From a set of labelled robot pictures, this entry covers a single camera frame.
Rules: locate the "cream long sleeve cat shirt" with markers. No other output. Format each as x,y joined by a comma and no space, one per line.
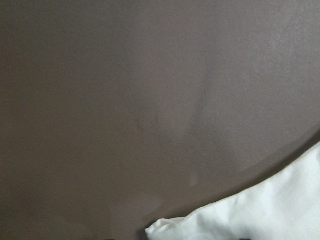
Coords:
284,207

